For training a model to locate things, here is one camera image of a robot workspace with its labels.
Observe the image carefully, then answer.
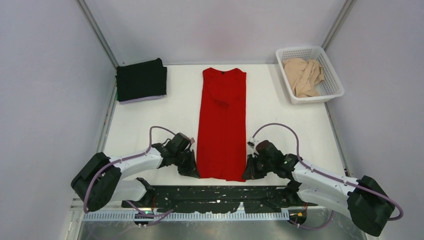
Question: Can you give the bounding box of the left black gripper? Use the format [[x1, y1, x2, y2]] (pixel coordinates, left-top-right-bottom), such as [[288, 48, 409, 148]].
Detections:
[[173, 149, 200, 178]]

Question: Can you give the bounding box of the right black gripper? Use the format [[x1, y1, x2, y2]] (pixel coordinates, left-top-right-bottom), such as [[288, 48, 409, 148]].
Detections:
[[242, 154, 275, 181]]

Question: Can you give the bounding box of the red t-shirt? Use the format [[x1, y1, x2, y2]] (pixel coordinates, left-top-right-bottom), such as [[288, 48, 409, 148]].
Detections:
[[196, 67, 247, 182]]

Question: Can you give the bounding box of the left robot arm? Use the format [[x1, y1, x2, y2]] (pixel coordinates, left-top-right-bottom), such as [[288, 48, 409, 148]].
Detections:
[[70, 132, 200, 212]]

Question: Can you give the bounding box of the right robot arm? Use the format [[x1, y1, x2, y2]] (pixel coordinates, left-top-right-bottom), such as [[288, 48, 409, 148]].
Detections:
[[242, 140, 395, 237]]

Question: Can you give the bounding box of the folded black t-shirt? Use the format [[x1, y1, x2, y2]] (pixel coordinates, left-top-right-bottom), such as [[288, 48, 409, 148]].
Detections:
[[115, 58, 168, 101]]

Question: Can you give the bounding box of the beige t-shirt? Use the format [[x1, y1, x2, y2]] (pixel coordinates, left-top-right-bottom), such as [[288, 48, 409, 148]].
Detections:
[[282, 58, 325, 98]]

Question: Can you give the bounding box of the white plastic basket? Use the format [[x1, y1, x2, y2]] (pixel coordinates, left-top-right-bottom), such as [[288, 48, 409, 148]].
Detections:
[[275, 46, 345, 105]]

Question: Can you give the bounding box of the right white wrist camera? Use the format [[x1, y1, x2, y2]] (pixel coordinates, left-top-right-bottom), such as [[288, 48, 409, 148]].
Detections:
[[247, 139, 259, 155]]

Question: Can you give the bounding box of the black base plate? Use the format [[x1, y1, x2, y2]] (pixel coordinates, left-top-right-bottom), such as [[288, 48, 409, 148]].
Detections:
[[120, 185, 320, 215]]

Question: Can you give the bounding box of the white slotted cable duct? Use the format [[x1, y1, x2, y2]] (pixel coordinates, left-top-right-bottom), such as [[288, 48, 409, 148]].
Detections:
[[82, 210, 290, 222]]

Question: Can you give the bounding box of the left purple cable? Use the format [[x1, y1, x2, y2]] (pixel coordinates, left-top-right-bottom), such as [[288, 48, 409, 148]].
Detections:
[[82, 125, 178, 227]]

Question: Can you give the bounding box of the aluminium frame rail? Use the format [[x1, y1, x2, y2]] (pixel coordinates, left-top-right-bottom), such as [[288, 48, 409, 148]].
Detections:
[[70, 186, 372, 212]]

